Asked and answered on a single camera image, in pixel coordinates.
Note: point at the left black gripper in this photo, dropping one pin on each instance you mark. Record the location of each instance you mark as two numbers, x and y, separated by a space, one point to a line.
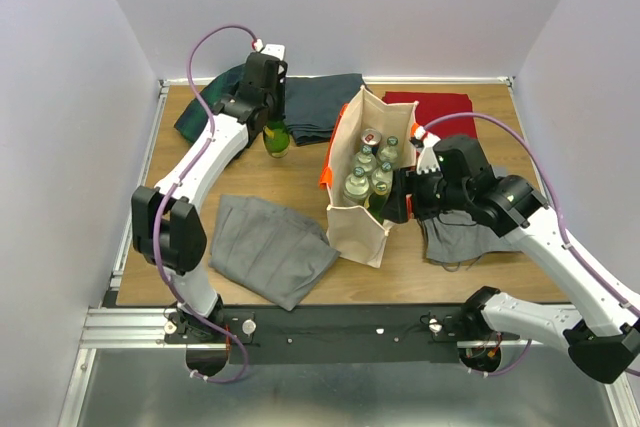
278 111

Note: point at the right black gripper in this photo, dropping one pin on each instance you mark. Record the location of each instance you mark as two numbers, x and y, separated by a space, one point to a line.
396 205

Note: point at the green glass bottle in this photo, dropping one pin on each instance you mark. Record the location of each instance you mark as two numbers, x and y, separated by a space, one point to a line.
376 201
276 138

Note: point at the beige canvas bag orange handles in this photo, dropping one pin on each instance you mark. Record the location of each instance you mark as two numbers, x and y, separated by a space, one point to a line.
355 229

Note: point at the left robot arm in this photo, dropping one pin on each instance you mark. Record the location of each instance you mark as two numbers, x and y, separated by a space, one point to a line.
166 226

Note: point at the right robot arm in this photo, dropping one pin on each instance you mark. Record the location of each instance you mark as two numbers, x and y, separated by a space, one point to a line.
599 333

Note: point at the clear soda water bottle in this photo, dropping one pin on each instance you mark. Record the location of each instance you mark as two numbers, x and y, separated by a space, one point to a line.
356 187
390 151
365 159
383 174

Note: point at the grey folded cloth right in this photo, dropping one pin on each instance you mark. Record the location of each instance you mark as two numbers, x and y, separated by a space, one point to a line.
453 238

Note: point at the grey folded cloth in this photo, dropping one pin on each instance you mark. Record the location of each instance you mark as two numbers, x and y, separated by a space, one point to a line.
269 249
453 238

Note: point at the dark blue folded cloth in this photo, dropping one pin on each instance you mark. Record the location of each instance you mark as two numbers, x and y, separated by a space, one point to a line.
313 104

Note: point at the red top drink can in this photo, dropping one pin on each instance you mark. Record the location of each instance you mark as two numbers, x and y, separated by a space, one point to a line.
371 137

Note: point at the red folded cloth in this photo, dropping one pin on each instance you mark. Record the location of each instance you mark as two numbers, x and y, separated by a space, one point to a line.
435 105

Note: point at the grey folded cloth left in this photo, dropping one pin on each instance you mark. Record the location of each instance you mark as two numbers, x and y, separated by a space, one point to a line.
269 249

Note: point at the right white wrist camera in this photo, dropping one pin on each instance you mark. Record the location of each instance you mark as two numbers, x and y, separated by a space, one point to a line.
424 142

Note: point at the black mounting base plate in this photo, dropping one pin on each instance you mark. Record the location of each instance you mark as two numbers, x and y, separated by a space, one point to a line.
330 334

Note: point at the aluminium frame rail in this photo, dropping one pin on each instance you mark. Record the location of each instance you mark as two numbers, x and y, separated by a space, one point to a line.
108 328

